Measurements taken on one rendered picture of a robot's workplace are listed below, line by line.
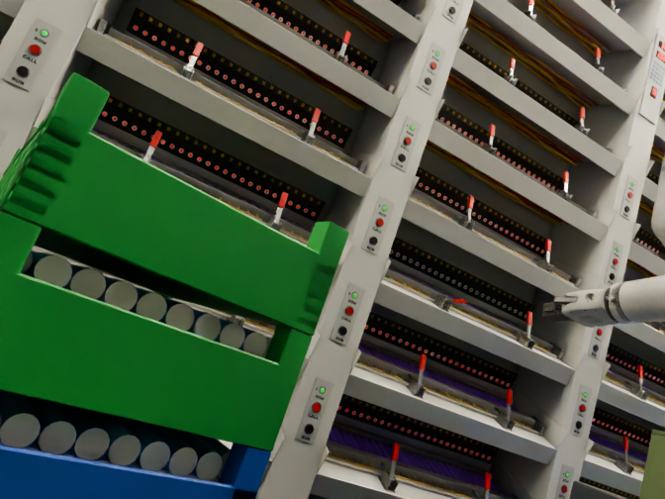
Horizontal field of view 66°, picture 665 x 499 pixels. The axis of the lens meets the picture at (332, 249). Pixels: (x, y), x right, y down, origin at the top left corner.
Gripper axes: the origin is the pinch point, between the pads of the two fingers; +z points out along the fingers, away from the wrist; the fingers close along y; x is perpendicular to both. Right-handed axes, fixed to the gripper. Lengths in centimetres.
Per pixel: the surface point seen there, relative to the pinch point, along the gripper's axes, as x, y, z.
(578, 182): 50, 17, 13
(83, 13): 12, -114, 5
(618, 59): 92, 17, 3
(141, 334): -42, -89, -52
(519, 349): -9.1, -1.1, 8.7
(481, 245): 9.9, -20.1, 5.8
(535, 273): 10.2, -2.0, 5.9
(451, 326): -10.5, -21.3, 9.3
